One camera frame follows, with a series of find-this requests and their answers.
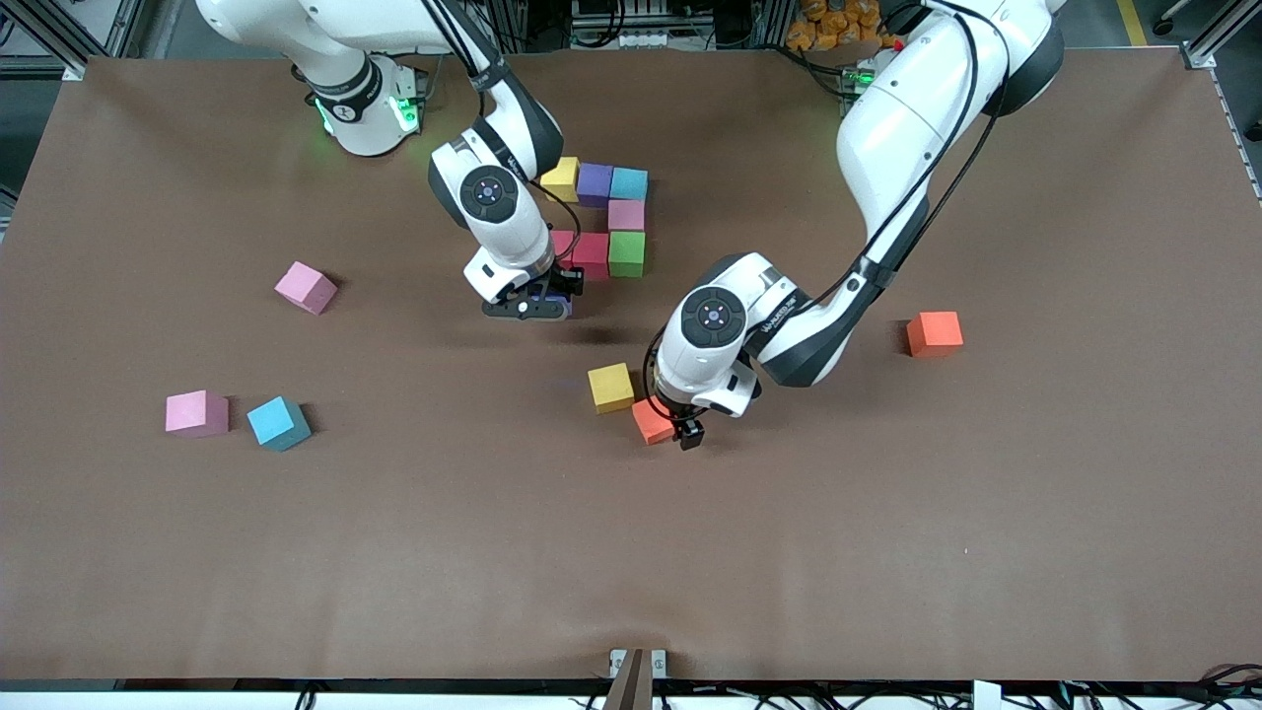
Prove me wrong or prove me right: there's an orange foam cube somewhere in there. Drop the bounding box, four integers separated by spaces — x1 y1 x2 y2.
631 397 677 446
906 311 965 359

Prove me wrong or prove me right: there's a green foam cube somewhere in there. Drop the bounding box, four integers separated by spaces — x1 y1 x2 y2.
607 231 647 279

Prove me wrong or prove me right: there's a yellow foam cube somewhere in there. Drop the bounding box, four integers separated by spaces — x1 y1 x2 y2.
540 156 581 203
588 362 637 414

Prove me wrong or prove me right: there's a brown paper table cover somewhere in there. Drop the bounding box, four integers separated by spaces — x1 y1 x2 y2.
0 49 1262 686

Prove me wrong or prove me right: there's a grey electronics box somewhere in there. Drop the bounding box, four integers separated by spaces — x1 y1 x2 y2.
570 0 683 50

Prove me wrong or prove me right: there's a white power strip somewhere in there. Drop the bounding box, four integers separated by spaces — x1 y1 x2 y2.
389 5 494 56

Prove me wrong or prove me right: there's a pile of orange packets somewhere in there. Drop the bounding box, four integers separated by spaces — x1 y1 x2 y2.
784 0 913 52

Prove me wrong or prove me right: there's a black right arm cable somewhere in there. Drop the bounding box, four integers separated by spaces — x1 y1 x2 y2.
419 0 583 262

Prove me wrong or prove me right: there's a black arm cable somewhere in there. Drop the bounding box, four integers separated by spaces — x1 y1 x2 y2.
419 0 583 262
641 0 1009 427

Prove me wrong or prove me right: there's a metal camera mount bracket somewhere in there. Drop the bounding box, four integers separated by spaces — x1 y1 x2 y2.
603 648 667 710

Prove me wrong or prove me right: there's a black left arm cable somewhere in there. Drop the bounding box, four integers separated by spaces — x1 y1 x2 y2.
641 0 1009 427

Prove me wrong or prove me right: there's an aluminium frame rail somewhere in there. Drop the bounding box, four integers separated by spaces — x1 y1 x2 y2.
1178 0 1262 70
0 0 144 82

